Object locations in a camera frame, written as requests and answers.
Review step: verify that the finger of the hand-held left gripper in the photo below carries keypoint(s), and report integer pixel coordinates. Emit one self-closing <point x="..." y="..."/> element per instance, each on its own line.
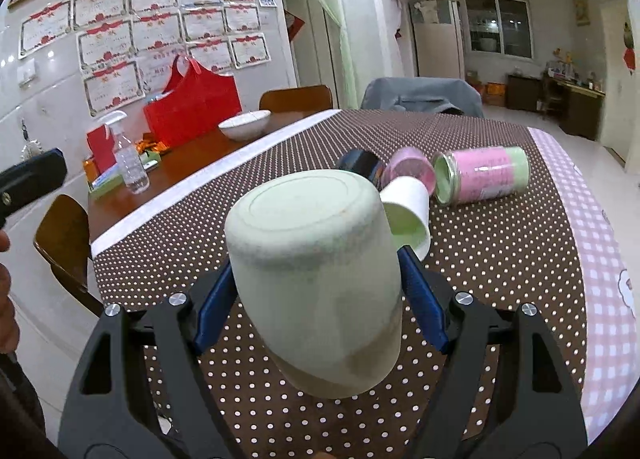
<point x="30" y="179"/>

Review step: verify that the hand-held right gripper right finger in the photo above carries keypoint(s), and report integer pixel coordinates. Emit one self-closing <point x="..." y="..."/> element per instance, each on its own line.
<point x="425" y="299"/>

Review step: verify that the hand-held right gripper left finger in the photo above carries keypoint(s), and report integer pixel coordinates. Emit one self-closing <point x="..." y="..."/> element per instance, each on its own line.
<point x="214" y="314"/>

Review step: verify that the pale green cup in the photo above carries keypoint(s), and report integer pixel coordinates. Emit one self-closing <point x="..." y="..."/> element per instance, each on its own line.
<point x="310" y="259"/>

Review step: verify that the white paper cup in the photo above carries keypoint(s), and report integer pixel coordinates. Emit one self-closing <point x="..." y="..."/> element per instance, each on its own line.
<point x="407" y="194"/>

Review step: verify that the pink cup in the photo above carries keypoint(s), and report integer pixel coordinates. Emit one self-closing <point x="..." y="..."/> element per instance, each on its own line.
<point x="412" y="166"/>

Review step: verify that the black cup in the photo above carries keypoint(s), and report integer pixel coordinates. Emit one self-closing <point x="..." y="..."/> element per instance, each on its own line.
<point x="360" y="164"/>

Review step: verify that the person's left hand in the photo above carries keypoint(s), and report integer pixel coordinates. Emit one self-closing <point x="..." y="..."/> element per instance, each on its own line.
<point x="7" y="304"/>

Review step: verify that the wooden chair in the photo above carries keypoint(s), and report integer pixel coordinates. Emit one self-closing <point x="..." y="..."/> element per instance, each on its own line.
<point x="295" y="99"/>
<point x="65" y="239"/>

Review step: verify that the green box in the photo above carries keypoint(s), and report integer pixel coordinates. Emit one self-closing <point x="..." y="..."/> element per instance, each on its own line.
<point x="105" y="184"/>

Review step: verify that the red box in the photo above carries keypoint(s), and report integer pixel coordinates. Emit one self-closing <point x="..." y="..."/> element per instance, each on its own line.
<point x="102" y="149"/>

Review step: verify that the brown polka dot tablecloth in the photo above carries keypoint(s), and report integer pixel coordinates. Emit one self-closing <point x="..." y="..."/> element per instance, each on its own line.
<point x="500" y="249"/>

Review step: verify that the clear spray bottle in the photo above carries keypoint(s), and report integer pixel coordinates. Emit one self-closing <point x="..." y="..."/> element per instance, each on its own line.
<point x="131" y="161"/>

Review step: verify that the snack packets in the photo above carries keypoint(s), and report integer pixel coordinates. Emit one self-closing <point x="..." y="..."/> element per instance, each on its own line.
<point x="152" y="151"/>

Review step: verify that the pink and green glass jar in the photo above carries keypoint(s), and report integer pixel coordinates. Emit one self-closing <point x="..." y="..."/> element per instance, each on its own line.
<point x="485" y="171"/>

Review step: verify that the wooden table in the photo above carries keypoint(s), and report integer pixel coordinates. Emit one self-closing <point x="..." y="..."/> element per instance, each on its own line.
<point x="200" y="156"/>

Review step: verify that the pink checked tablecloth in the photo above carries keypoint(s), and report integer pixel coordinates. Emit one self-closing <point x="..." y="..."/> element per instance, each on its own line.
<point x="600" y="264"/>

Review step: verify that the red bag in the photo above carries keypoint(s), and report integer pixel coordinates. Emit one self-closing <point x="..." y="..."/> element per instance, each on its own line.
<point x="195" y="109"/>

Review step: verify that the white bowl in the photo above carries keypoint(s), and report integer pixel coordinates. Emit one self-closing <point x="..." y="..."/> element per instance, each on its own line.
<point x="245" y="126"/>

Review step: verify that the chair with grey jacket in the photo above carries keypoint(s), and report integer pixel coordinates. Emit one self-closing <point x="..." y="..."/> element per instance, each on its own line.
<point x="420" y="96"/>

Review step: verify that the cardboard boxes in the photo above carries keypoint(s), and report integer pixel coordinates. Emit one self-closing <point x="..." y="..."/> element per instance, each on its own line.
<point x="492" y="93"/>

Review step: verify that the dark cloth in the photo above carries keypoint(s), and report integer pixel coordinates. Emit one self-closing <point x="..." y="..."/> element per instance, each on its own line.
<point x="20" y="414"/>

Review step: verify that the dark wooden cabinet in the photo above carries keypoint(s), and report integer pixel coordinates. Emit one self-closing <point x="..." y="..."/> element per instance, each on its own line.
<point x="522" y="91"/>

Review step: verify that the dark wooden desk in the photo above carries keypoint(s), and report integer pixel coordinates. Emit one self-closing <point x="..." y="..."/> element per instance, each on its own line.
<point x="580" y="104"/>

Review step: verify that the white refrigerator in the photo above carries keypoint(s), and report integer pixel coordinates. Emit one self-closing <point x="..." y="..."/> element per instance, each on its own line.
<point x="435" y="44"/>

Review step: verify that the window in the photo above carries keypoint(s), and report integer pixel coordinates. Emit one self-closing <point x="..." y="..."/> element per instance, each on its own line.
<point x="497" y="26"/>

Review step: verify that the green door curtain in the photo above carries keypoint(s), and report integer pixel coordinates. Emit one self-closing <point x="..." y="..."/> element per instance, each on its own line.
<point x="330" y="14"/>

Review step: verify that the hanging wall ornament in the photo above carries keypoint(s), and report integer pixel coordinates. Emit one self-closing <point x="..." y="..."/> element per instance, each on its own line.
<point x="31" y="144"/>

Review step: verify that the white wall switch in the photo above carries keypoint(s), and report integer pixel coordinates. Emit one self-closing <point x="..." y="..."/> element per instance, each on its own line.
<point x="27" y="73"/>

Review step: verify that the wall of framed certificates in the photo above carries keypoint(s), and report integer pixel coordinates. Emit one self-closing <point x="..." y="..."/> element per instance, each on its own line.
<point x="150" y="34"/>

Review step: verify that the red wall decoration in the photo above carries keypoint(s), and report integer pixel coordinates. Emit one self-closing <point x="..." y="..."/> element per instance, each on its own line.
<point x="629" y="51"/>

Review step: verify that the small wall picture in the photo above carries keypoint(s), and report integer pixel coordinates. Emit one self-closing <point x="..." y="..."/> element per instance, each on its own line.
<point x="580" y="10"/>

